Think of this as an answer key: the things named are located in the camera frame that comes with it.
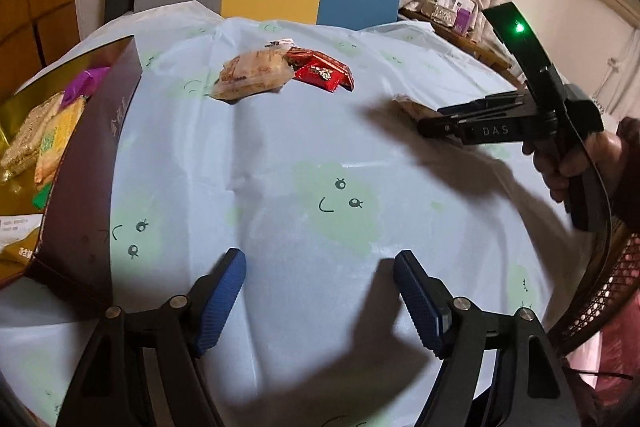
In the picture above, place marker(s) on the pink cloth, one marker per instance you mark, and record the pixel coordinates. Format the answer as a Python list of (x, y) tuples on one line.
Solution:
[(620, 357)]

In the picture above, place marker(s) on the person's right hand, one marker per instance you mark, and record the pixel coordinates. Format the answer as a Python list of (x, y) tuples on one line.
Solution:
[(547, 177)]

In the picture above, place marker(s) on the small purple box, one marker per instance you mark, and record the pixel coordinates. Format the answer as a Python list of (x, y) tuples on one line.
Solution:
[(462, 19)]

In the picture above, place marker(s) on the crystal tissue box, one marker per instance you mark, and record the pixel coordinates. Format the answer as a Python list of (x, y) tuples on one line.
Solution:
[(440, 12)]

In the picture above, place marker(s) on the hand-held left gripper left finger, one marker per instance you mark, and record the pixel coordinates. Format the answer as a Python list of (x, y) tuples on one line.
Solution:
[(222, 297)]

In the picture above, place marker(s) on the gold-lined brown tin box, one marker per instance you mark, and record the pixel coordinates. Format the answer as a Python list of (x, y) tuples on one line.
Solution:
[(85, 187)]

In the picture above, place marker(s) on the brown rattan chair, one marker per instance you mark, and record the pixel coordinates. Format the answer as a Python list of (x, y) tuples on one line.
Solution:
[(600, 297)]

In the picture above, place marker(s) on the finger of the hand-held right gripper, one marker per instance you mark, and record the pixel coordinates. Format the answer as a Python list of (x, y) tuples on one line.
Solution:
[(485, 107), (475, 130)]

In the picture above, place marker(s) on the white snack bag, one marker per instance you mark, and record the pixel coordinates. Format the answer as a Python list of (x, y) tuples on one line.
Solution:
[(17, 229)]

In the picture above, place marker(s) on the brown pastry packet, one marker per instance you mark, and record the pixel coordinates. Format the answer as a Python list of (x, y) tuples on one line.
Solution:
[(407, 107), (250, 74)]

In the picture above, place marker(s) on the wooden side table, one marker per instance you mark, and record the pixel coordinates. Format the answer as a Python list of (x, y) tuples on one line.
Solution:
[(480, 49)]

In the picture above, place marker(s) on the green label cracker packet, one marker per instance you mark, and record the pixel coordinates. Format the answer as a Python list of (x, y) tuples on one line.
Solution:
[(57, 142)]

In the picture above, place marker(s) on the clear cracker packet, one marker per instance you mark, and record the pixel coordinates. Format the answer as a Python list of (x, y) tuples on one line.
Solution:
[(27, 137)]

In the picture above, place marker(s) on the purple snack packet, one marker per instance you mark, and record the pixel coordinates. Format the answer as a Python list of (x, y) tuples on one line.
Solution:
[(82, 83)]

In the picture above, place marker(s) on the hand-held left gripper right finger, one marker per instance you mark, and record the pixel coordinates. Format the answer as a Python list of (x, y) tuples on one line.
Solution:
[(420, 302)]

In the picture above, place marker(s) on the green candy wrapper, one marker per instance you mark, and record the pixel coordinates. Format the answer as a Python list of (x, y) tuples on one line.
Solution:
[(42, 197)]

